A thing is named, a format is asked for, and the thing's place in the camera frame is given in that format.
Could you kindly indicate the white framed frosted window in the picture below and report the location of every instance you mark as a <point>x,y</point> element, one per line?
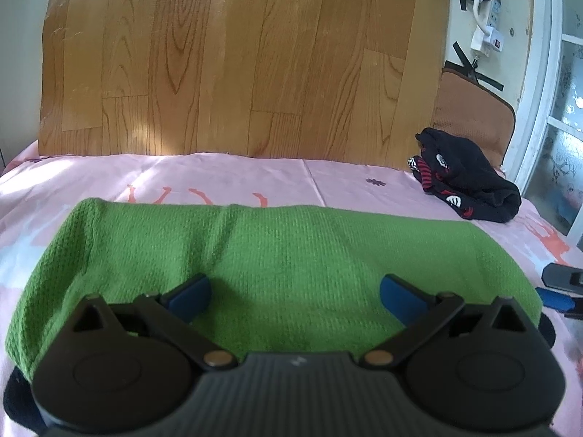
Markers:
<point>542,54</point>

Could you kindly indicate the green black striped knit sweater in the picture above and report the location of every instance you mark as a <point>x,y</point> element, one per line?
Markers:
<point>291,255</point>

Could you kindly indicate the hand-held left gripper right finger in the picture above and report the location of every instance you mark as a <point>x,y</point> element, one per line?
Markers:
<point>401,300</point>

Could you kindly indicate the brown mesh cushion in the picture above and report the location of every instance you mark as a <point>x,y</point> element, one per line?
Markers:
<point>473,114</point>

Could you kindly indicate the wooden headboard panel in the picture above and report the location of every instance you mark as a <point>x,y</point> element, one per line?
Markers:
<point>227,54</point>

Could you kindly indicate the dark garment with red pattern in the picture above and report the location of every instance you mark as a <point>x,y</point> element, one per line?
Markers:
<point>469,168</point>

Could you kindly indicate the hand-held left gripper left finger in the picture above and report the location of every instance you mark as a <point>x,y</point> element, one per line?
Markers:
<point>186,298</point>

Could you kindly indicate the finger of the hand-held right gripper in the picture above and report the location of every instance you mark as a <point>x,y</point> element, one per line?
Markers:
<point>560,277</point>
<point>562,302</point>

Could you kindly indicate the white power strip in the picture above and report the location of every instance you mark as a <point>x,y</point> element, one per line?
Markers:
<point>492,18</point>

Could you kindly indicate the pink printed bed sheet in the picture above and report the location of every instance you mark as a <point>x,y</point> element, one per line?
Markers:
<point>205,175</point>

